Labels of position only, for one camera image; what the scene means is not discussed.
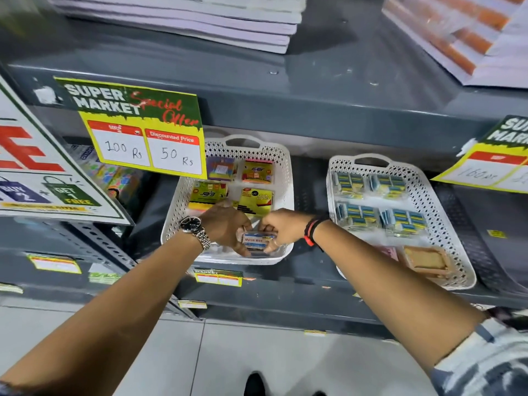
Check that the person's left hand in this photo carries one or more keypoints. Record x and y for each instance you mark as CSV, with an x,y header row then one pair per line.
x,y
225,226

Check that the person's right hand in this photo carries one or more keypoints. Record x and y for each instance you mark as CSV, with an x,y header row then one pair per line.
x,y
288,226

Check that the clear box with blue label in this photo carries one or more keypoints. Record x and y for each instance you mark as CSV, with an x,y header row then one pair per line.
x,y
258,241

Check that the white plastic basket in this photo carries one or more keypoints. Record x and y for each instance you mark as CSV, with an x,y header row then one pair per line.
x,y
284,177
445,226

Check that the pink eraser box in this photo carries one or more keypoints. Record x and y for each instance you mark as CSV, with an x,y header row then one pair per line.
x,y
387,253

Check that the orange eraser box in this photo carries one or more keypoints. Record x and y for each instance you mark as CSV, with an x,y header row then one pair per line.
x,y
425,259

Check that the grey metal shelf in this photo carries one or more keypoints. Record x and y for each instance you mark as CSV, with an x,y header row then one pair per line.
x,y
330,78

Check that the grey plastic basket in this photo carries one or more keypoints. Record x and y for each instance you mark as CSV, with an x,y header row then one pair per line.
x,y
495,255

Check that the person's left forearm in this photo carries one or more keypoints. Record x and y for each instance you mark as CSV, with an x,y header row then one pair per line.
x,y
103,321

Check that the person's right forearm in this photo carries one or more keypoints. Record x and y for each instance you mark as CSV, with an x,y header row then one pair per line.
x,y
392,296

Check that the red black wristband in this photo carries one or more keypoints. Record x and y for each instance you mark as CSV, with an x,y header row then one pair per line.
x,y
311,232

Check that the silver wristwatch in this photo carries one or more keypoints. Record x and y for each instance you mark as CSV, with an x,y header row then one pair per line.
x,y
194,230

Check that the small yellow price tag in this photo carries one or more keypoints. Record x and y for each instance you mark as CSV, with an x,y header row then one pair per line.
x,y
192,304
218,278
314,333
10,288
53,263

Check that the grey perforated rack upright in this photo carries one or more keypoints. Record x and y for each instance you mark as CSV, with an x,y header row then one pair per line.
x,y
107,247

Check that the pile of colourful stationery packs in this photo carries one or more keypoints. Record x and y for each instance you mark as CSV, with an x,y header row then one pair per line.
x,y
111,177

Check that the green yellow price sign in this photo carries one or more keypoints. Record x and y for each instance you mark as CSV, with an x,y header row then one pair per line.
x,y
482,169
136,131

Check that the small green price tag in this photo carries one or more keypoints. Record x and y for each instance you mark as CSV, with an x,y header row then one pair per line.
x,y
105,278

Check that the black left shoe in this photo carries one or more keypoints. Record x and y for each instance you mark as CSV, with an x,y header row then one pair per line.
x,y
255,385

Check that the white red promotional sign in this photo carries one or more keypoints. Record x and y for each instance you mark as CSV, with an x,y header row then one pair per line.
x,y
37,173

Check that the yellow sticker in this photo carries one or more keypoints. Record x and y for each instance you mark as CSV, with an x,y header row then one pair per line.
x,y
497,234

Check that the stack of white notebooks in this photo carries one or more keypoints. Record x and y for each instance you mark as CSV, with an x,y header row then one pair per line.
x,y
185,20

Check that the stack of pink-edged notebooks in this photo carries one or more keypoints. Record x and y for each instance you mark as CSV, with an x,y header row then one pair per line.
x,y
453,37

